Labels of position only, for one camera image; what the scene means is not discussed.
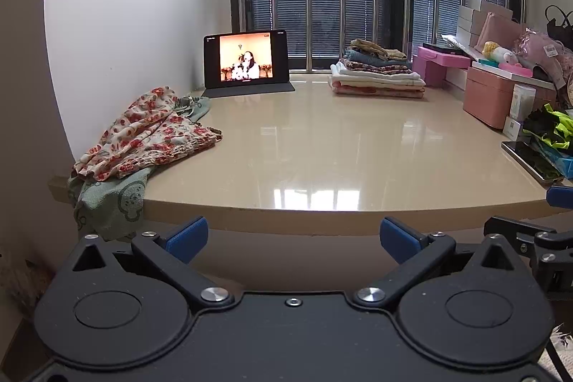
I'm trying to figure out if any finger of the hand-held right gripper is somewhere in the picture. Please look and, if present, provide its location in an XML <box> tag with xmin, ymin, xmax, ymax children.
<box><xmin>483</xmin><ymin>216</ymin><xmax>573</xmax><ymax>299</ymax></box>
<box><xmin>545</xmin><ymin>184</ymin><xmax>573</xmax><ymax>211</ymax></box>

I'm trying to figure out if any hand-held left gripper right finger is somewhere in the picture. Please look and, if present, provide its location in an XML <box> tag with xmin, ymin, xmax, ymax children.
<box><xmin>353</xmin><ymin>216</ymin><xmax>528</xmax><ymax>313</ymax></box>

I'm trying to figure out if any fluffy white rug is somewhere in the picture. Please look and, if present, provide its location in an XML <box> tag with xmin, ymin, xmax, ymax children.
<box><xmin>543</xmin><ymin>321</ymin><xmax>573</xmax><ymax>382</ymax></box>

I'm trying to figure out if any black tablet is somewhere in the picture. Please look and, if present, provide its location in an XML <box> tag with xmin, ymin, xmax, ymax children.
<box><xmin>203</xmin><ymin>29</ymin><xmax>290</xmax><ymax>90</ymax></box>

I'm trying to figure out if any black phone silver edge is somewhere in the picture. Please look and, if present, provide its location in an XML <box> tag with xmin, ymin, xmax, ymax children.
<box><xmin>500</xmin><ymin>139</ymin><xmax>565</xmax><ymax>187</ymax></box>

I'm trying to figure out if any pink flat tray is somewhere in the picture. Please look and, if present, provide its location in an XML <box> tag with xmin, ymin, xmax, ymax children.
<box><xmin>496</xmin><ymin>63</ymin><xmax>534</xmax><ymax>77</ymax></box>

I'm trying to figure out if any yellow plush toy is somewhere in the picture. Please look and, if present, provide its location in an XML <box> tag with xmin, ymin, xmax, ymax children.
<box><xmin>482</xmin><ymin>41</ymin><xmax>520</xmax><ymax>65</ymax></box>

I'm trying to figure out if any black handbag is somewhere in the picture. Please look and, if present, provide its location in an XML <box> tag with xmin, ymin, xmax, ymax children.
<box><xmin>544</xmin><ymin>5</ymin><xmax>573</xmax><ymax>41</ymax></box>

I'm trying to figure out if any grey tablet folio cover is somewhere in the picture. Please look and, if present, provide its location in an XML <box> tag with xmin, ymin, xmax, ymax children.
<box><xmin>189</xmin><ymin>81</ymin><xmax>296</xmax><ymax>99</ymax></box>

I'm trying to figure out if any red floral garment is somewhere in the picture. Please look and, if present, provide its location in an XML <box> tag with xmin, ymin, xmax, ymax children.
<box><xmin>72</xmin><ymin>86</ymin><xmax>223</xmax><ymax>182</ymax></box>

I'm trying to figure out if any pink cube box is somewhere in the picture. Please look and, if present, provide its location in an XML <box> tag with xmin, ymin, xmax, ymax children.
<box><xmin>411</xmin><ymin>54</ymin><xmax>447</xmax><ymax>88</ymax></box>

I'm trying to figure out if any green bear print cloth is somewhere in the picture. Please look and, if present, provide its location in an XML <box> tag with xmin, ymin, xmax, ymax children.
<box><xmin>67</xmin><ymin>96</ymin><xmax>212</xmax><ymax>242</ymax></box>

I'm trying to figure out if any pink plastic bag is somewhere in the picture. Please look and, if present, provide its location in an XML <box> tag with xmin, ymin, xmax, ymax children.
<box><xmin>514</xmin><ymin>28</ymin><xmax>573</xmax><ymax>84</ymax></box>

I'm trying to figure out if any white shelf board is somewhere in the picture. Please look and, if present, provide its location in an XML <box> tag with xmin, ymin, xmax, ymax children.
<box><xmin>471</xmin><ymin>62</ymin><xmax>558</xmax><ymax>90</ymax></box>

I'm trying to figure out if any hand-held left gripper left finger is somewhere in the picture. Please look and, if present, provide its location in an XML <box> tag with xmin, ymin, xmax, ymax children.
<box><xmin>72</xmin><ymin>216</ymin><xmax>234</xmax><ymax>313</ymax></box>

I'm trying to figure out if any flat black box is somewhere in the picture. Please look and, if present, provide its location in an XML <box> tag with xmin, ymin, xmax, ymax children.
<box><xmin>423</xmin><ymin>42</ymin><xmax>467</xmax><ymax>55</ymax></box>

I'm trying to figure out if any blue packet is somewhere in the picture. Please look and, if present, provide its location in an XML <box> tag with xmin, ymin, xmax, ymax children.
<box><xmin>535</xmin><ymin>138</ymin><xmax>573</xmax><ymax>180</ymax></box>

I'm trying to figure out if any small white box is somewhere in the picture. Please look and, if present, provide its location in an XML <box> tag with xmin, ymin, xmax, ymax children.
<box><xmin>502</xmin><ymin>116</ymin><xmax>524</xmax><ymax>140</ymax></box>

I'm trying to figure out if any neon green black garment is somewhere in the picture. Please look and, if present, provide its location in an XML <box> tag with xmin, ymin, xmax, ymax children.
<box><xmin>523</xmin><ymin>103</ymin><xmax>573</xmax><ymax>151</ymax></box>

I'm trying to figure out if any stack of folded clothes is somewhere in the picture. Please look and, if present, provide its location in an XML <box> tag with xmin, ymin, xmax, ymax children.
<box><xmin>328</xmin><ymin>38</ymin><xmax>427</xmax><ymax>99</ymax></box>

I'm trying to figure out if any salmon pink storage box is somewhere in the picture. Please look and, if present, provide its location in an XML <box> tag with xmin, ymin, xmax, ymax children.
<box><xmin>462</xmin><ymin>66</ymin><xmax>539</xmax><ymax>130</ymax></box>

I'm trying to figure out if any brown cardboard box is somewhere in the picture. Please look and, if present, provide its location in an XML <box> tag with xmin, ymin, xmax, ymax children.
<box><xmin>480</xmin><ymin>1</ymin><xmax>514</xmax><ymax>22</ymax></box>

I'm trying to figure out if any stack of white boxes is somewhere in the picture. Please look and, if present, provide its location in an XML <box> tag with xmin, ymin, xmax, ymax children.
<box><xmin>456</xmin><ymin>0</ymin><xmax>497</xmax><ymax>48</ymax></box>

